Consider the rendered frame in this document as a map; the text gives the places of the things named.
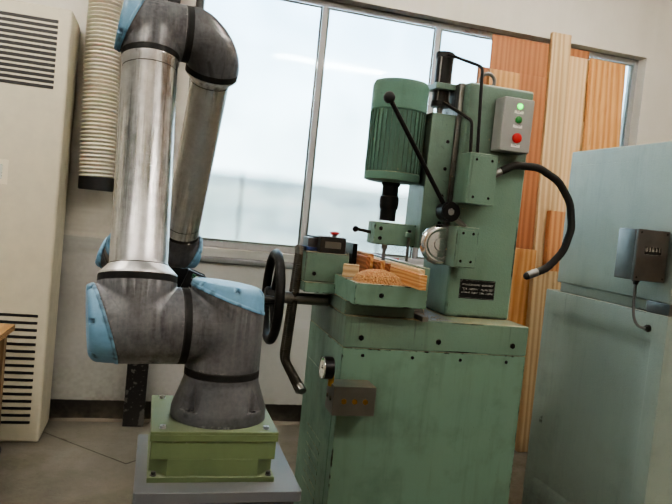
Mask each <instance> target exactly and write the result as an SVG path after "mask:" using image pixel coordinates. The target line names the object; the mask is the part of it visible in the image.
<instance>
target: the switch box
mask: <svg viewBox="0 0 672 504"><path fill-rule="evenodd" d="M518 103H522V104H523V109H521V110H518V109H517V104H518ZM534 103H535V101H533V100H527V99H521V98H514V97H508V96H505V97H502V98H498V99H496V106H495V115H494V124H493V133H492V141H491V151H494V152H502V153H509V154H516V155H521V154H528V153H529V146H530V137H531V129H532V120H533V112H534ZM515 110H517V111H523V112H524V114H517V113H515ZM516 116H521V117H522V122H521V123H520V124H517V123H516V122H515V117H516ZM513 124H515V125H522V129H521V128H514V127H513ZM515 133H519V134H521V136H522V140H521V142H520V143H514V142H513V140H512V136H513V135H514V134H515ZM511 144H517V145H520V148H516V147H511Z"/></svg>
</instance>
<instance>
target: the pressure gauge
mask: <svg viewBox="0 0 672 504"><path fill-rule="evenodd" d="M323 362H324V363H323ZM322 365H323V366H322ZM321 367H323V368H321ZM334 374H335V360H334V358H333V357H330V356H322V357H321V359H320V363H319V375H320V378H321V379H328V386H330V387H331V384H332V383H334Z"/></svg>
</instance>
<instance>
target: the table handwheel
mask: <svg viewBox="0 0 672 504"><path fill-rule="evenodd" d="M274 267H275V271H274ZM273 271H274V277H273ZM272 277H273V281H272ZM271 283H272V286H271ZM285 285H286V275H285V262H284V257H283V254H282V252H281V251H280V250H278V249H274V250H272V251H271V252H270V254H269V256H268V259H267V263H266V267H265V272H264V278H263V285H262V292H263V294H264V295H269V296H274V297H275V302H272V303H264V312H265V315H264V323H263V334H262V337H263V340H264V342H265V343H266V344H269V345H270V344H273V343H274V342H275V341H276V339H277V337H278V335H279V332H280V328H281V323H282V318H283V311H284V303H288V304H290V303H291V302H292V301H293V300H295V301H297V303H298V304H303V305H318V306H328V305H329V295H327V294H313V293H299V294H298V296H297V297H294V295H293V293H292V292H285ZM269 309H270V319H269Z"/></svg>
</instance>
